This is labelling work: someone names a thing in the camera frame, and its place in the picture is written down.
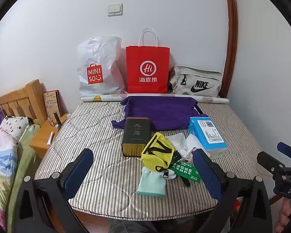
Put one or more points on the green snack packet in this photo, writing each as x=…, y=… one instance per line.
x=185, y=170

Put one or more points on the wooden nightstand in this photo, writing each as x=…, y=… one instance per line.
x=39, y=141

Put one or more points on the white Miniso plastic bag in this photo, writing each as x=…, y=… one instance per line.
x=98, y=71

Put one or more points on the white mesh bag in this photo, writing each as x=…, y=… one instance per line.
x=178, y=141

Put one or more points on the grey Nike bag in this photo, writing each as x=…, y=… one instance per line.
x=192, y=81

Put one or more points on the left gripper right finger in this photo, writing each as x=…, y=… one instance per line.
x=211, y=174

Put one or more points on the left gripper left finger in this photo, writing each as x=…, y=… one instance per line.
x=74, y=173

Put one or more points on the person's right hand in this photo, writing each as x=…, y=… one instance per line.
x=284, y=214

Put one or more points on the blue tissue pack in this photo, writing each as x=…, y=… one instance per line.
x=209, y=136

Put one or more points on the purple fabric storage tray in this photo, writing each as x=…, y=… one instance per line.
x=164, y=113

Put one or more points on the rolled printed paper tube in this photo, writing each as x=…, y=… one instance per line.
x=120, y=97

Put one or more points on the brown wooden door frame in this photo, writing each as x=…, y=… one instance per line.
x=232, y=16

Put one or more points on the colourful bedding pile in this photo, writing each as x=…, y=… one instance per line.
x=17, y=159

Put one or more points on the dark green tin box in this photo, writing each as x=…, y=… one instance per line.
x=136, y=135

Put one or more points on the white mint sock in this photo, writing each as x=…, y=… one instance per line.
x=153, y=183

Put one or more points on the wooden headboard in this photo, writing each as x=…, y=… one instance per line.
x=27, y=101

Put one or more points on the white tube on nightstand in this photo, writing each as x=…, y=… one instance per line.
x=50, y=138

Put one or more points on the white wall switch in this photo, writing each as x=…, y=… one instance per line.
x=115, y=10

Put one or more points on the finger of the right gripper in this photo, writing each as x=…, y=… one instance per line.
x=271, y=164
x=284, y=149

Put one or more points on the white dotted pillow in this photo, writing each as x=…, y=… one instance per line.
x=15, y=126

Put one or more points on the small white printed sachet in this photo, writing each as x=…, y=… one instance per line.
x=189, y=158

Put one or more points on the yellow black pouch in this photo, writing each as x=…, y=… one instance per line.
x=158, y=153

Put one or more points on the red Haidilao paper bag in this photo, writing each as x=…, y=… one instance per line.
x=147, y=67

